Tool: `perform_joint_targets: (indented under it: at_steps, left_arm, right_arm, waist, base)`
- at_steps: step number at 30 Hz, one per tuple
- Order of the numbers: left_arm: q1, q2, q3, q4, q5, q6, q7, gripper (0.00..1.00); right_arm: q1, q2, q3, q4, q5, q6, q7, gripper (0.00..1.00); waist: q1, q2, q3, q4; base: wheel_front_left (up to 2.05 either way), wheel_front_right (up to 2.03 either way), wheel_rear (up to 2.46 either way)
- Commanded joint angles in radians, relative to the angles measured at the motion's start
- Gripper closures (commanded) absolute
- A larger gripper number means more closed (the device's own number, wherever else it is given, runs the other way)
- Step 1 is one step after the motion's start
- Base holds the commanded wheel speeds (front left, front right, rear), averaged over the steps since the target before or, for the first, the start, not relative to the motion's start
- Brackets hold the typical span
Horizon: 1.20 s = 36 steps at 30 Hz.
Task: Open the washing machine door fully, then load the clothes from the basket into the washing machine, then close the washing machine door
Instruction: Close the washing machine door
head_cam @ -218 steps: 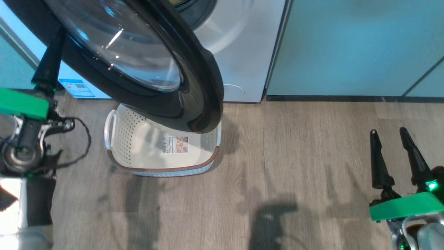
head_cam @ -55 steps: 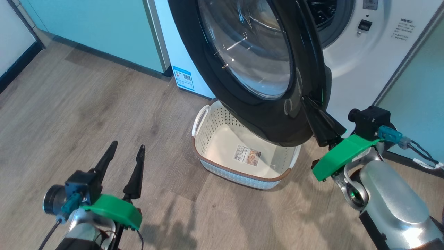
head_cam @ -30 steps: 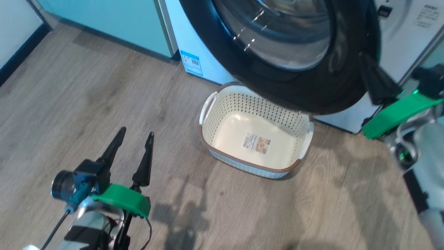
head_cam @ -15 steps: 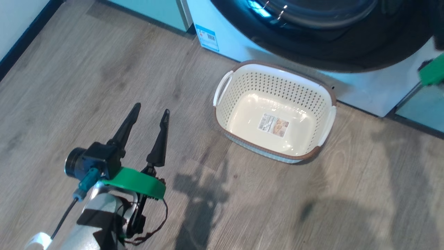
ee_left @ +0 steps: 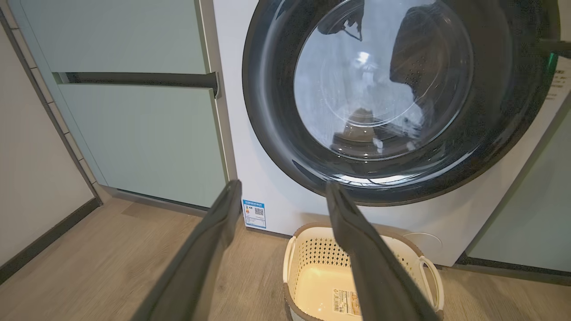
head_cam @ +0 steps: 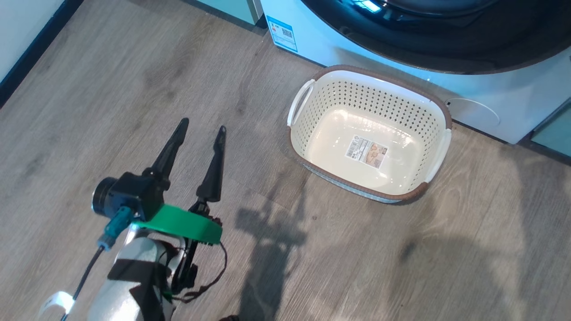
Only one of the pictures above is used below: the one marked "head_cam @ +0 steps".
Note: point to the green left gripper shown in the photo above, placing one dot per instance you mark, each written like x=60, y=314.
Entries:
x=183, y=223

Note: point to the round dark glass washer door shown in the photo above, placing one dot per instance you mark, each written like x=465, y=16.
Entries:
x=424, y=40

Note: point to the white front-load washing machine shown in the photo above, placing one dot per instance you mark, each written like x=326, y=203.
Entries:
x=526, y=89

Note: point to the cream perforated laundry basket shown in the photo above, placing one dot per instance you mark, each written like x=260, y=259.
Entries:
x=357, y=96

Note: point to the blue white energy label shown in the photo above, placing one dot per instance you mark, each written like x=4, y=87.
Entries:
x=282, y=34

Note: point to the white basket product sticker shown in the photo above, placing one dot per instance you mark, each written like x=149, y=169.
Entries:
x=366, y=151

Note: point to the round white filter cover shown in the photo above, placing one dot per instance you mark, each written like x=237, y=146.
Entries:
x=473, y=112

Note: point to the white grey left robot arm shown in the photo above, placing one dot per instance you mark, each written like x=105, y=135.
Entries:
x=125, y=294

